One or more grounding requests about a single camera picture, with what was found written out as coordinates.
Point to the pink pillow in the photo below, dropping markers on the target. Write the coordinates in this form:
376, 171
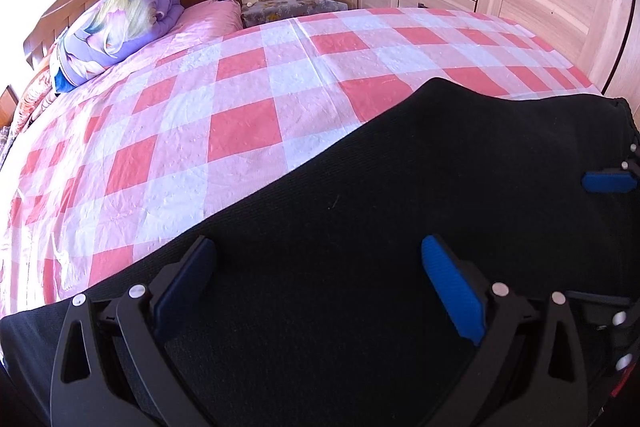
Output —
210, 14

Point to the nightstand with floral cover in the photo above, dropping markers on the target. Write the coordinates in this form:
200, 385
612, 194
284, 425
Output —
290, 7

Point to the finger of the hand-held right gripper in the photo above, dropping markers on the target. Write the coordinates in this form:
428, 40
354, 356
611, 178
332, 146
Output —
600, 299
607, 182

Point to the bed with pink checked sheet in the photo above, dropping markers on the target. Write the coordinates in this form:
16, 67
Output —
240, 72

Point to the folded purple printed quilt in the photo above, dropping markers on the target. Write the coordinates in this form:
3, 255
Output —
125, 22

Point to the small wooden headboard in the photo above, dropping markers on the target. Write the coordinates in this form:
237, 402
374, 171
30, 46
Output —
7, 104

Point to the orange floral pillow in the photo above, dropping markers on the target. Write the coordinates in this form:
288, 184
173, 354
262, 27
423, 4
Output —
35, 99

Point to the black pants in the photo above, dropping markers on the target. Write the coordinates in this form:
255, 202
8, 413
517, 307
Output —
350, 187

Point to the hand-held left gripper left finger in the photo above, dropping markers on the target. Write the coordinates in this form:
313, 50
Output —
185, 287

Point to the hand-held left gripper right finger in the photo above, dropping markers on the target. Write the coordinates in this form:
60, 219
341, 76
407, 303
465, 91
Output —
452, 292

